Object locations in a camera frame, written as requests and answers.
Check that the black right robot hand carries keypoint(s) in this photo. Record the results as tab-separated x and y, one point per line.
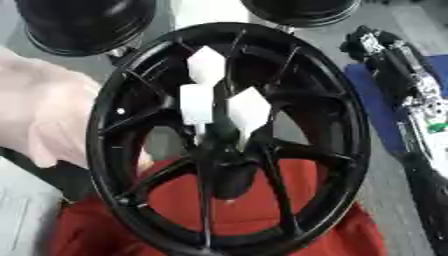
388	58

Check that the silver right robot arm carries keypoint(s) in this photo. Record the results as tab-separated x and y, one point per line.
433	113

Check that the black spoked wheel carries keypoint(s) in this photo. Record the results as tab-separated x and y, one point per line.
344	140

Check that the black round wheel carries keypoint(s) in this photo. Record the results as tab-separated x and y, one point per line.
81	23
303	11

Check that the blue cloth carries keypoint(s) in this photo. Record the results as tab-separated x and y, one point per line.
373	96

